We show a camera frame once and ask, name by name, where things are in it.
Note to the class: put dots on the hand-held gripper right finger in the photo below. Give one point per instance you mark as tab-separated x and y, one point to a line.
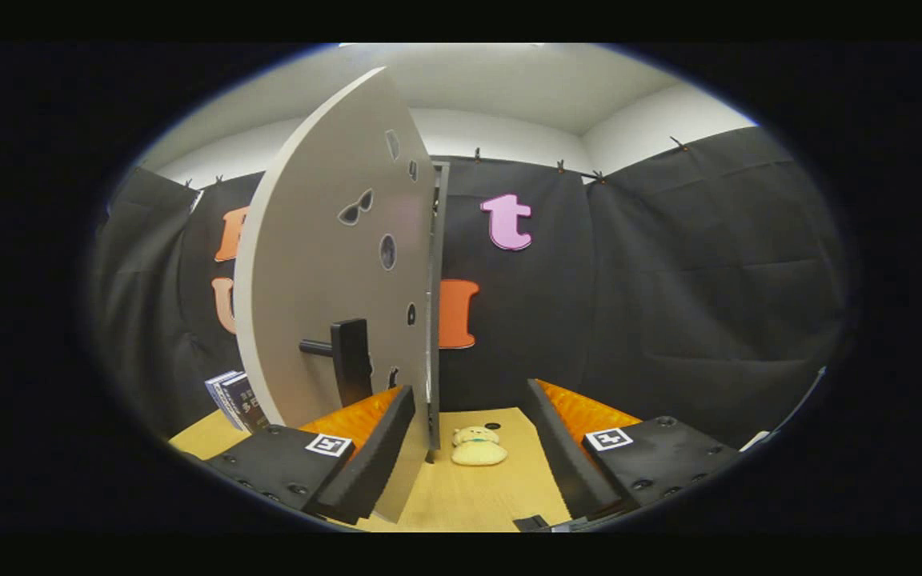
565	456

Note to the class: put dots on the cream plush toy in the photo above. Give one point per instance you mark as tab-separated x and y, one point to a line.
477	450

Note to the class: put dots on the black backdrop cloth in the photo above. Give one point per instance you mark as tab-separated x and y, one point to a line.
669	280

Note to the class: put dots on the grey cabinet door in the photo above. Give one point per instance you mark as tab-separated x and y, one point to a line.
309	264

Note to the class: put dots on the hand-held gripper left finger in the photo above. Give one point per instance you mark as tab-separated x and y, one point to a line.
373	464

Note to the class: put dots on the grey cabinet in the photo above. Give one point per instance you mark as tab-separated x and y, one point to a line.
437	320

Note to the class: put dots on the stack of dark blue books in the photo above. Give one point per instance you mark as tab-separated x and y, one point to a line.
237	400

